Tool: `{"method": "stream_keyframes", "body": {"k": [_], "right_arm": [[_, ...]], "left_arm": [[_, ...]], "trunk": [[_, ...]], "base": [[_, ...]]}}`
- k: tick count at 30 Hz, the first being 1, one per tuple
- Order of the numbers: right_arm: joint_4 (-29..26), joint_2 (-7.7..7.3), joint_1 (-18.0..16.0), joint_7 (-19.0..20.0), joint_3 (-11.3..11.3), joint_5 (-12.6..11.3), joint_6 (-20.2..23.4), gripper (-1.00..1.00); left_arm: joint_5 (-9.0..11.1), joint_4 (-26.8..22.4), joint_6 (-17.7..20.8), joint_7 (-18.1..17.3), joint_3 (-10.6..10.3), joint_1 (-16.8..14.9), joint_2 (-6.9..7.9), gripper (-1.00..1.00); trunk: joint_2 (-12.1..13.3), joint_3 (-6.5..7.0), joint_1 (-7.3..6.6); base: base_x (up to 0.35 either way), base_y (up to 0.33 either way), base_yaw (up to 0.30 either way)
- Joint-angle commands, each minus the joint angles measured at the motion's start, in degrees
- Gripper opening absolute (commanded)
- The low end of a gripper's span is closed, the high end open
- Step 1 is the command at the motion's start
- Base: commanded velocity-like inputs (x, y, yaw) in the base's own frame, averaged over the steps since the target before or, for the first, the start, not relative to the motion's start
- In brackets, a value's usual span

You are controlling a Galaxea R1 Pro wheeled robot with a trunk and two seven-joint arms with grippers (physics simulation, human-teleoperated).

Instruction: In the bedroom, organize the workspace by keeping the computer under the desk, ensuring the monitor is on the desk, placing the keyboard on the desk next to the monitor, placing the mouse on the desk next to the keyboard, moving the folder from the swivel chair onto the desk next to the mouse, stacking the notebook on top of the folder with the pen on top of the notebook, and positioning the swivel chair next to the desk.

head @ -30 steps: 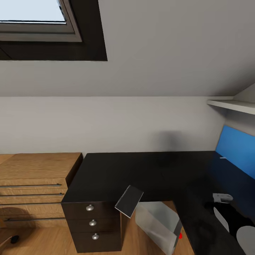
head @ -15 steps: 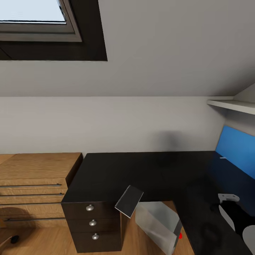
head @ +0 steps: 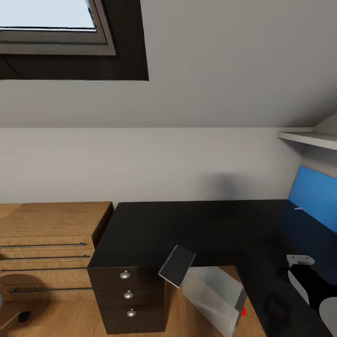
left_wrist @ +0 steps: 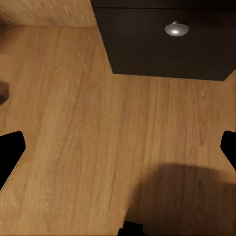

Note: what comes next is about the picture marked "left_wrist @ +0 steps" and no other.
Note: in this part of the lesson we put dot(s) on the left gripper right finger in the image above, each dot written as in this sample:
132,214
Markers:
228,146

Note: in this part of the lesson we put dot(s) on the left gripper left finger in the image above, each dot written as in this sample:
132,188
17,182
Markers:
12,146

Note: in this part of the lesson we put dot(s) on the cabinet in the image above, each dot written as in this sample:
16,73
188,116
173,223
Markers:
64,13
189,39

